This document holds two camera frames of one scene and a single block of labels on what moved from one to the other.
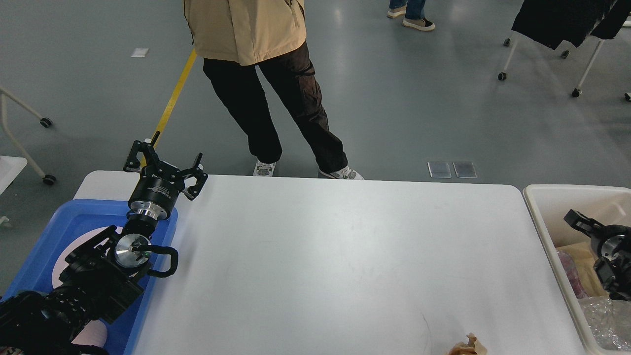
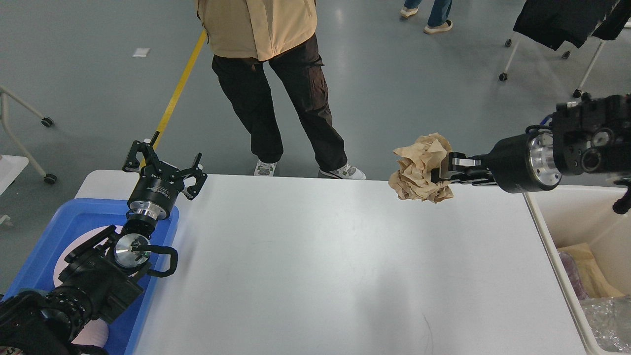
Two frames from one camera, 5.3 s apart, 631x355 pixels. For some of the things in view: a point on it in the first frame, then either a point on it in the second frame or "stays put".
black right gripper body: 611,241 -> 523,163
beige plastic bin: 608,205 stays put
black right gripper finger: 590,227 -> 458,161
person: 414,17 -> 438,20
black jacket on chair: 549,22 stays put
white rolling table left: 11,167 stays put
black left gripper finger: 196,171 stays put
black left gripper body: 155,197 stays put
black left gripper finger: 154,166 stays put
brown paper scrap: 472,346 -> 412,180
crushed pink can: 571,270 stays put
